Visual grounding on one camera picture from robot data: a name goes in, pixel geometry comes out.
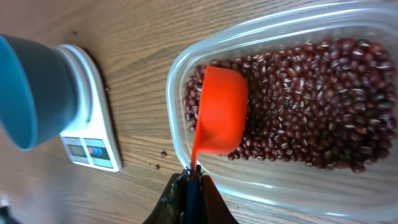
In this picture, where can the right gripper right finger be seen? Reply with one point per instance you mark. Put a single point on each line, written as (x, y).
(216, 210)

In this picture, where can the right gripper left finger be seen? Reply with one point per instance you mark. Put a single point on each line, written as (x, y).
(170, 207)

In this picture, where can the red scoop with blue handle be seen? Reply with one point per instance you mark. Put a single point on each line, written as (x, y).
(220, 126)

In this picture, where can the white kitchen scale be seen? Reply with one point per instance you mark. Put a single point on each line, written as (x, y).
(89, 139)

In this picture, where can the blue bowl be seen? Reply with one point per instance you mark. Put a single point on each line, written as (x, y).
(38, 94)

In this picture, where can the clear plastic container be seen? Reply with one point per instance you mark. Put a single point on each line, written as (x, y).
(370, 195)

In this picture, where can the red beans in container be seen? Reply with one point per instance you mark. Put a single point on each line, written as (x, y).
(329, 105)

